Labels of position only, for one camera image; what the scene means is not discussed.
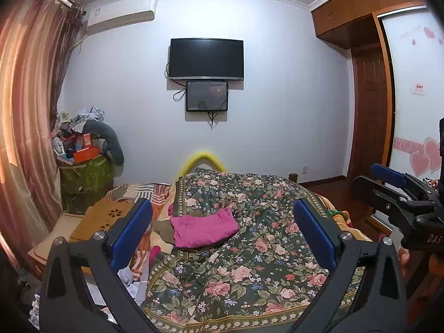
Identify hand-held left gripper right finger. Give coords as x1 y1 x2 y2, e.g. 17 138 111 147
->
288 198 417 333

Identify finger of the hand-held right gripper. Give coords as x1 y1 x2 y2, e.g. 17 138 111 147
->
370 163 434 198
350 176 417 217

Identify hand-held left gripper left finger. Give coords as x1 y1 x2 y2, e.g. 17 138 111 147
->
39 198 163 333

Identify pink pants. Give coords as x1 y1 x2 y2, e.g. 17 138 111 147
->
170 208 240 248

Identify olive green pants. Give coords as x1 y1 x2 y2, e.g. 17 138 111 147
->
153 217 229 252

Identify person's right hand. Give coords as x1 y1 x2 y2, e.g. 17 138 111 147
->
397 246 412 278

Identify wooden board with flower cutouts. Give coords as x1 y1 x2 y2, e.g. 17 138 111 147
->
69 199 137 241

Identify striped patchwork bedsheet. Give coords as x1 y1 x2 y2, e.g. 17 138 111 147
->
104 181 373 287

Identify white crumpled cloth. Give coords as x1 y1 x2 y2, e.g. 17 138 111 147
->
117 267 148 302

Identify white sliding door with hearts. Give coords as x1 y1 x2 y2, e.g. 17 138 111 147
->
376 5 444 183

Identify green covered bin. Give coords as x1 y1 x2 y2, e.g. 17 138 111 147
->
57 154 115 214

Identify floral blanket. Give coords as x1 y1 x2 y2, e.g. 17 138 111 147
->
142 168 368 327

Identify orange box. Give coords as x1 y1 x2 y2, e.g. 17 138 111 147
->
74 147 101 163

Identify grey plush pillow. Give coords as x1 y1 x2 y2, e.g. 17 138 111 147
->
81 120 125 165

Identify yellow pillow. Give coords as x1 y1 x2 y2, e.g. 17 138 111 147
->
178 151 228 176

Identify pile of clothes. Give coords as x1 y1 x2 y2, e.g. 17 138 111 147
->
52 104 105 146

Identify small black monitor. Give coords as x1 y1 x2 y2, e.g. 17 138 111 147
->
186 80 229 112

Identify striped brown curtain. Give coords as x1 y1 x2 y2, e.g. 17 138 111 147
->
0 0 85 278

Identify wooden wardrobe cabinet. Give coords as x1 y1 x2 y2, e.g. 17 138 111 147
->
311 0 429 46

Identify white air conditioner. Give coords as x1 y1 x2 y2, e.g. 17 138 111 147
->
85 0 158 35

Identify black wall television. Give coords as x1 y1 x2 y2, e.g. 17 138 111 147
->
168 38 244 81

